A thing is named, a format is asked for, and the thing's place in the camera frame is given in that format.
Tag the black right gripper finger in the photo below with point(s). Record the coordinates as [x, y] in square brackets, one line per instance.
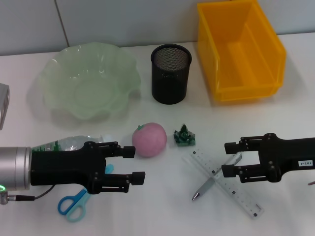
[231, 148]
[229, 170]

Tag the green plastic wrapper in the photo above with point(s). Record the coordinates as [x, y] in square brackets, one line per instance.
[184, 137]

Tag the green wavy glass fruit plate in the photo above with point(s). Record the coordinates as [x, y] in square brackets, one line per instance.
[73, 73]

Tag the blue scissors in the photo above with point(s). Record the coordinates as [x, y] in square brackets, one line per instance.
[73, 202]

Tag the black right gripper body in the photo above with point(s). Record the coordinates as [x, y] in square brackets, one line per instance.
[288, 155]

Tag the black mesh pen holder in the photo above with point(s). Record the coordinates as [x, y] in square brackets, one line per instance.
[169, 81]

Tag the transparent plastic ruler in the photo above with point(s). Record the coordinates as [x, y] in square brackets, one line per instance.
[246, 202]

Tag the clear green-label water bottle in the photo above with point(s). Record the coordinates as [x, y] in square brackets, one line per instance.
[71, 142]

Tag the yellow plastic bin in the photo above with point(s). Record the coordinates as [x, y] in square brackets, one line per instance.
[246, 61]

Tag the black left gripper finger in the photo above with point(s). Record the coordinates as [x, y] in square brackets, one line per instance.
[128, 152]
[137, 178]

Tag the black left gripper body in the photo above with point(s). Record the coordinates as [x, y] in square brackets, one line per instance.
[61, 167]

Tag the silver ballpoint pen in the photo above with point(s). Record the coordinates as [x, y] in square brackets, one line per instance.
[206, 186]

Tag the pink toy peach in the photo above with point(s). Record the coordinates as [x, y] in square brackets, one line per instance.
[150, 140]

